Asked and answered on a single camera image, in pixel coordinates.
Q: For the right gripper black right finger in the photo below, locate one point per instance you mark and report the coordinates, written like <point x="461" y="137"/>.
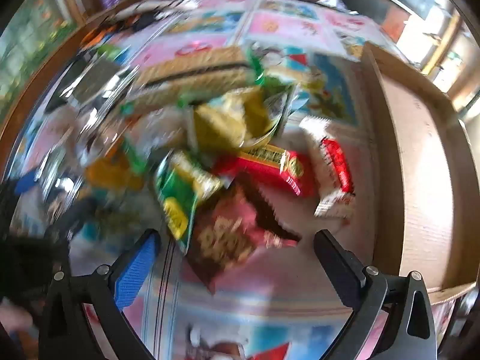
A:
<point x="408" y="332"/>

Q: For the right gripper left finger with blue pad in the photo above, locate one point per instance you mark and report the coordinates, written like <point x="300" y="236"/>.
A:
<point x="65" y="331"/>

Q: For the white red snack packet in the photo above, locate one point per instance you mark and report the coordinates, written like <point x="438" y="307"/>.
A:
<point x="336" y="189"/>

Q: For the green yellow snack packet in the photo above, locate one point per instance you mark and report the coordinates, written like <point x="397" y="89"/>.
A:
<point x="181" y="184"/>

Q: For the red yellow candy bar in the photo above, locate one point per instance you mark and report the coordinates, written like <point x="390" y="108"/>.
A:
<point x="282" y="169"/>

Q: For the dark red snack bag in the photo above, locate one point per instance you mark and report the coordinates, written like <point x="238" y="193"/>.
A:
<point x="230" y="226"/>

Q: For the yellow olive snack packet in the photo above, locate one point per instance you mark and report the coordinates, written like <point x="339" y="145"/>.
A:
<point x="240" y="119"/>

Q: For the green cracker pack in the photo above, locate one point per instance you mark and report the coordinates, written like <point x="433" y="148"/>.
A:
<point x="196" y="76"/>

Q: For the orange cracker pack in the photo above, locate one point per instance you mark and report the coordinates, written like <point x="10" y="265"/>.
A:
<point x="113" y="172"/>

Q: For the silver foil snack bag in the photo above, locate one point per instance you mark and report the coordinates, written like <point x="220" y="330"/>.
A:
<point x="99" y="86"/>

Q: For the floral plastic tablecloth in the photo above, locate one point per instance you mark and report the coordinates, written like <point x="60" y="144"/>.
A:
<point x="280" y="304"/>

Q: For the cardboard box tray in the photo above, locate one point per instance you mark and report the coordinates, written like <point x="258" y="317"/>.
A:
<point x="428" y="185"/>

